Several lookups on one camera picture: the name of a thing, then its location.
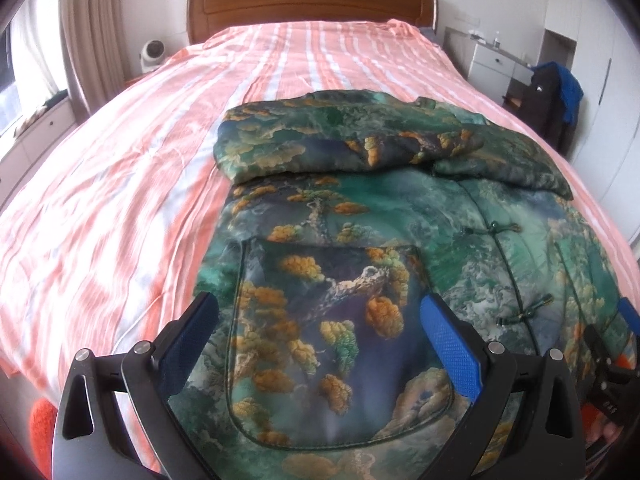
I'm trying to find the green printed padded jacket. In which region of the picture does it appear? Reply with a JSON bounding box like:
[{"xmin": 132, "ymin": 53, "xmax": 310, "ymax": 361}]
[{"xmin": 131, "ymin": 89, "xmax": 628, "ymax": 480}]

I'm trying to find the window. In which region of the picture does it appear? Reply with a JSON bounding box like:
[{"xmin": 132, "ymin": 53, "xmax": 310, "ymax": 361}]
[{"xmin": 0, "ymin": 0, "xmax": 68, "ymax": 136}]

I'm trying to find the blue hanging garment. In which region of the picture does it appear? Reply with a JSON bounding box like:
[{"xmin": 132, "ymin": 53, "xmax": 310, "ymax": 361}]
[{"xmin": 537, "ymin": 61, "xmax": 585, "ymax": 126}]

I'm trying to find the wooden headboard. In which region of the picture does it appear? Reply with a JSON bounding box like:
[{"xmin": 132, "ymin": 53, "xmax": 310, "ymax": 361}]
[{"xmin": 186, "ymin": 0, "xmax": 441, "ymax": 46}]

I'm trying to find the white desk with drawers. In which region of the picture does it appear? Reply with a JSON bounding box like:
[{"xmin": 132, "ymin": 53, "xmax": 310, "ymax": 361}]
[{"xmin": 444, "ymin": 26, "xmax": 533, "ymax": 106}]

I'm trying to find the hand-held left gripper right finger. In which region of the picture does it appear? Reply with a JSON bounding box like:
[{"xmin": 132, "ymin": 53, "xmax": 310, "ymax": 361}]
[{"xmin": 419, "ymin": 292, "xmax": 586, "ymax": 480}]

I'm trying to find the white wardrobe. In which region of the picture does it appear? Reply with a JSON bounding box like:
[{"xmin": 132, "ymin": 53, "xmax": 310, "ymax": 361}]
[{"xmin": 542, "ymin": 0, "xmax": 640, "ymax": 241}]

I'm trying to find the small white fan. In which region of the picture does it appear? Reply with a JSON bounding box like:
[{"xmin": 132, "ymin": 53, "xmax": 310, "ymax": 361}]
[{"xmin": 140, "ymin": 40, "xmax": 163, "ymax": 73}]

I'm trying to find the pink striped bedsheet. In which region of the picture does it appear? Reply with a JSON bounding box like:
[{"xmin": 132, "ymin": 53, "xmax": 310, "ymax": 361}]
[{"xmin": 0, "ymin": 19, "xmax": 640, "ymax": 411}]

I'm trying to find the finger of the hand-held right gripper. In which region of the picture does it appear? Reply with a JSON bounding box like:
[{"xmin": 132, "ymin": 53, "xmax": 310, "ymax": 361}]
[
  {"xmin": 617, "ymin": 297, "xmax": 640, "ymax": 333},
  {"xmin": 582, "ymin": 324, "xmax": 640, "ymax": 413}
]

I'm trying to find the chair with dark clothes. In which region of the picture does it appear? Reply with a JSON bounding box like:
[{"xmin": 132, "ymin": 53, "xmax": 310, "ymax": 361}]
[{"xmin": 505, "ymin": 65, "xmax": 576, "ymax": 151}]

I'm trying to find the beige curtain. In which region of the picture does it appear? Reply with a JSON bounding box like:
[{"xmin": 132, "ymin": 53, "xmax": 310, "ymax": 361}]
[{"xmin": 59, "ymin": 0, "xmax": 126, "ymax": 116}]

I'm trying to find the white window cabinet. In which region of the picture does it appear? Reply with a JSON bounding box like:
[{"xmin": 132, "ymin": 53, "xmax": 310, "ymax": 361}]
[{"xmin": 0, "ymin": 95, "xmax": 78, "ymax": 206}]

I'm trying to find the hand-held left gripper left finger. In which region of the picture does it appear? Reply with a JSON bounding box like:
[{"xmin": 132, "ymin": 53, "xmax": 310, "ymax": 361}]
[{"xmin": 51, "ymin": 291, "xmax": 221, "ymax": 480}]

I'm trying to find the orange fleece clothing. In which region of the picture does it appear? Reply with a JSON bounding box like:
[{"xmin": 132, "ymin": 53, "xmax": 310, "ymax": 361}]
[{"xmin": 27, "ymin": 352, "xmax": 638, "ymax": 468}]

